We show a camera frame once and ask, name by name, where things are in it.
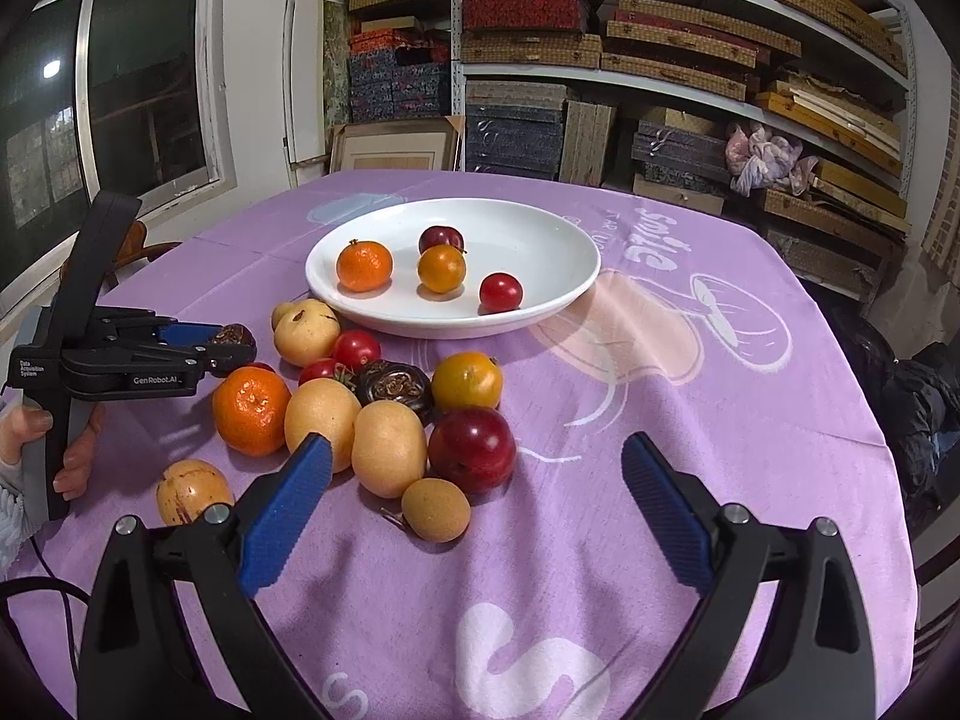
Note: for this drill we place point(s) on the orange yellow round fruit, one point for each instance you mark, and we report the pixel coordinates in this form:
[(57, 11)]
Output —
[(466, 382), (441, 270)]

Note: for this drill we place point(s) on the stack of dark blue boxes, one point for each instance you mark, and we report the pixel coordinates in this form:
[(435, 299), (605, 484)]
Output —
[(675, 154), (514, 142)]

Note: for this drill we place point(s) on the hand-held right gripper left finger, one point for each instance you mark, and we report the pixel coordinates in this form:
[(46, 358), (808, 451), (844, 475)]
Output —
[(289, 521)]

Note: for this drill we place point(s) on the small dark wrinkled fruit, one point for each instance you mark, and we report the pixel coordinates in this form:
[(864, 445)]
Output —
[(234, 336)]

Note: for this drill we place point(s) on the orange tangerine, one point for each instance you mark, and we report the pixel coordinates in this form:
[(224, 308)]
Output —
[(364, 265), (251, 410)]

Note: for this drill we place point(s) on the white metal shelf rack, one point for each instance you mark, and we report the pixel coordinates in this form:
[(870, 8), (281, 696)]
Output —
[(457, 30)]

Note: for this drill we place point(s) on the white board panel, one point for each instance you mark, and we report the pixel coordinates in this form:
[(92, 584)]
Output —
[(300, 90)]

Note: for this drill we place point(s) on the black bag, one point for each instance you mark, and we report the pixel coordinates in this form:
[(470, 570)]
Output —
[(915, 405)]

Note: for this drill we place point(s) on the dark brown ridged fruit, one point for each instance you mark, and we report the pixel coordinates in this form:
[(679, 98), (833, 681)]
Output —
[(394, 388)]

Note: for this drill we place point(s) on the purple printed tablecloth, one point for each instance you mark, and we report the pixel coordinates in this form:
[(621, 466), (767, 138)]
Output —
[(600, 427)]

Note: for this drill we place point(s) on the small tan round fruit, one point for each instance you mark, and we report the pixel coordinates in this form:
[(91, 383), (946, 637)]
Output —
[(435, 510)]

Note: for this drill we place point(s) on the wooden chair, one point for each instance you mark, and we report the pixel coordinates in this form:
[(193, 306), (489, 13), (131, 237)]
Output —
[(133, 244)]

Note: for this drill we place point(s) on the red cherry tomato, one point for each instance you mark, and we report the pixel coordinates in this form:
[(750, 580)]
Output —
[(357, 349), (316, 372)]

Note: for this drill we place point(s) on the wooden picture frame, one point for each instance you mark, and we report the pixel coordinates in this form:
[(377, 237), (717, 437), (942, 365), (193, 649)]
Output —
[(394, 162)]

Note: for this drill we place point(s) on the small red plum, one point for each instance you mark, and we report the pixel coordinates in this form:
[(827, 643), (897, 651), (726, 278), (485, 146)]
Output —
[(500, 292)]

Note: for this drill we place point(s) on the green marbled board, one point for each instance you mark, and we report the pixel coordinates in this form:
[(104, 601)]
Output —
[(337, 67)]

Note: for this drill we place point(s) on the yellow speckled passion fruit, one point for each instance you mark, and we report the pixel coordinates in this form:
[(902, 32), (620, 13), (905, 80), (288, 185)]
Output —
[(193, 493)]

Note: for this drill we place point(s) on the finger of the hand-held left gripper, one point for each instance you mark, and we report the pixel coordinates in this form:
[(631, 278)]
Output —
[(195, 334), (225, 364)]

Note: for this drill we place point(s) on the yellow pear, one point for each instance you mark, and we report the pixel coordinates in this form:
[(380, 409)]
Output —
[(388, 450), (304, 334)]

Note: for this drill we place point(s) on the large red apple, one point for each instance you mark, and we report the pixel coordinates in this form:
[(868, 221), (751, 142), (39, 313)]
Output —
[(471, 450)]

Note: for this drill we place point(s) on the pile of assorted patterned boxes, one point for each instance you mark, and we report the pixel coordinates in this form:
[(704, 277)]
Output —
[(397, 75)]

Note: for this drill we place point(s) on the pink crumpled cloth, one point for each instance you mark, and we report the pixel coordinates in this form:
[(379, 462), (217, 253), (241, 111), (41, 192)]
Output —
[(765, 157)]

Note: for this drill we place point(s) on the small orange fruit bottom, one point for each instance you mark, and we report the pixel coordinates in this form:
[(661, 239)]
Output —
[(322, 412)]

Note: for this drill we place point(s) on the dark red plum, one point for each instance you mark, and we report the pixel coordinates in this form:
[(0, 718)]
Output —
[(441, 236)]

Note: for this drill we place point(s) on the white plate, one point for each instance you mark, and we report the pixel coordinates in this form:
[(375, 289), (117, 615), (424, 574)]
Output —
[(525, 240)]

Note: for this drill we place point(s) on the white framed window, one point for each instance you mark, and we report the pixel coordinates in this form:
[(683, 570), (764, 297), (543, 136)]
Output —
[(142, 75)]

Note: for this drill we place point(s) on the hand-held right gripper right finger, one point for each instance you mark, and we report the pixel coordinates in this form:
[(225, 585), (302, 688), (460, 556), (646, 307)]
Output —
[(667, 521)]

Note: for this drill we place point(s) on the brick patterned sheet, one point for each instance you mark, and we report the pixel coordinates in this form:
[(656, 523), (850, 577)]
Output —
[(943, 187)]

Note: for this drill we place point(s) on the person's left forearm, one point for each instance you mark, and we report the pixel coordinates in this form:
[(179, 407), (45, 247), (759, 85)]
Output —
[(9, 517)]

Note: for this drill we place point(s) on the person's left hand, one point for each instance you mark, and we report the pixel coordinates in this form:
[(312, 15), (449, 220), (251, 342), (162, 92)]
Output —
[(79, 461)]

